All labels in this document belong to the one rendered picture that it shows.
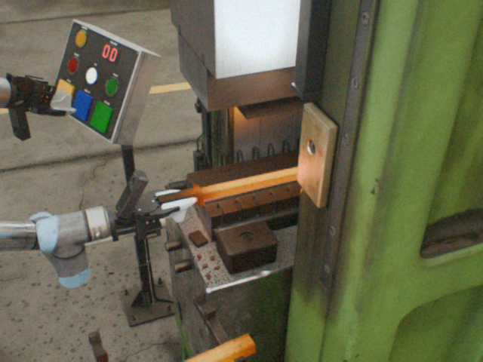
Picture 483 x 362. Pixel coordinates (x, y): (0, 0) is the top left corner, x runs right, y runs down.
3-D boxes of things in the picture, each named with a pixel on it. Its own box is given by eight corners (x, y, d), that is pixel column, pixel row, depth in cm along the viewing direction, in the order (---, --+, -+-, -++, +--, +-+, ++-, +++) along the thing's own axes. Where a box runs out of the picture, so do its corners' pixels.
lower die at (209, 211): (211, 240, 131) (210, 214, 126) (187, 193, 146) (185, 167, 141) (362, 202, 143) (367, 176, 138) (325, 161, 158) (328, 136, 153)
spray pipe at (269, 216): (216, 241, 127) (216, 231, 126) (212, 234, 129) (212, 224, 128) (344, 208, 137) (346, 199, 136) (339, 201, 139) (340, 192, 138)
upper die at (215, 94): (207, 112, 110) (206, 69, 104) (179, 71, 124) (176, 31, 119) (385, 79, 122) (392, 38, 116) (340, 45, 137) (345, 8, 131)
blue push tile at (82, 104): (84, 120, 163) (91, 97, 161) (70, 112, 167) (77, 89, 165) (89, 121, 164) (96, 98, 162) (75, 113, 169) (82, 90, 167)
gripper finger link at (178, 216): (197, 213, 134) (160, 220, 131) (196, 194, 130) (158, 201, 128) (200, 221, 131) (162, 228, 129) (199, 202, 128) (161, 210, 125)
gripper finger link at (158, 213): (176, 204, 130) (140, 210, 128) (176, 197, 129) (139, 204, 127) (181, 216, 126) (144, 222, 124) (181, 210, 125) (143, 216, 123)
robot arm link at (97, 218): (84, 203, 125) (89, 225, 119) (103, 198, 126) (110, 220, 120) (88, 227, 129) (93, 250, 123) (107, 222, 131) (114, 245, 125)
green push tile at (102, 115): (104, 134, 157) (112, 109, 155) (89, 124, 162) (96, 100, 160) (109, 134, 159) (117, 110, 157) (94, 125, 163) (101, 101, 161)
